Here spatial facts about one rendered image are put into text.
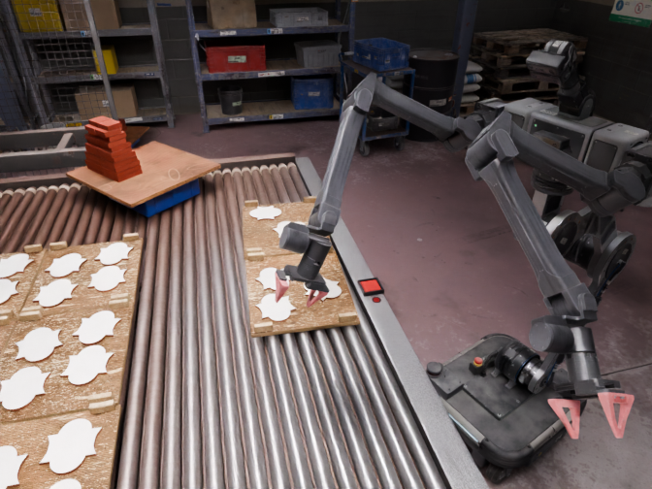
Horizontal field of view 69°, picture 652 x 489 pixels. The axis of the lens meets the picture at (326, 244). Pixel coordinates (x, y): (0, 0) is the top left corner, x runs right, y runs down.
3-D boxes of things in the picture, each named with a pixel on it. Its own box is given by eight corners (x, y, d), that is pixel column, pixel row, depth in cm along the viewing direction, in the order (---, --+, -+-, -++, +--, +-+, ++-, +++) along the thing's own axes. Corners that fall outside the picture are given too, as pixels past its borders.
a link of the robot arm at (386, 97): (363, 59, 134) (346, 78, 143) (355, 99, 130) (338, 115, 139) (482, 123, 150) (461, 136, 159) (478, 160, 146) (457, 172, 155)
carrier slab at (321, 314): (335, 253, 186) (335, 249, 185) (360, 324, 153) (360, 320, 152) (245, 262, 181) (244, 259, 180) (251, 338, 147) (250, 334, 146)
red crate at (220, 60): (261, 62, 579) (259, 38, 564) (267, 71, 543) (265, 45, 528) (207, 65, 565) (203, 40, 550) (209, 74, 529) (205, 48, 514)
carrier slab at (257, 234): (318, 203, 220) (318, 200, 219) (333, 252, 187) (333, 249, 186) (243, 209, 216) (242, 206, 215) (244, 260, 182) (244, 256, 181)
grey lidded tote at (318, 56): (331, 59, 595) (331, 39, 581) (342, 66, 566) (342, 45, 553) (293, 62, 580) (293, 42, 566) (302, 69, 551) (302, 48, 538)
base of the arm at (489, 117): (492, 143, 159) (499, 107, 152) (475, 147, 155) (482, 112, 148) (472, 135, 165) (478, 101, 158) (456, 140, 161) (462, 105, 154)
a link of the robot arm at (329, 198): (375, 94, 133) (357, 112, 143) (359, 84, 132) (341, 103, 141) (339, 230, 119) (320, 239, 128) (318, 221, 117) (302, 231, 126)
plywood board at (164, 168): (155, 144, 253) (155, 141, 252) (221, 167, 229) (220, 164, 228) (66, 177, 219) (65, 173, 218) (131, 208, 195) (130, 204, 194)
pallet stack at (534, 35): (534, 89, 718) (549, 27, 669) (578, 110, 637) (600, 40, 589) (455, 95, 690) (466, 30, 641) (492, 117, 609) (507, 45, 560)
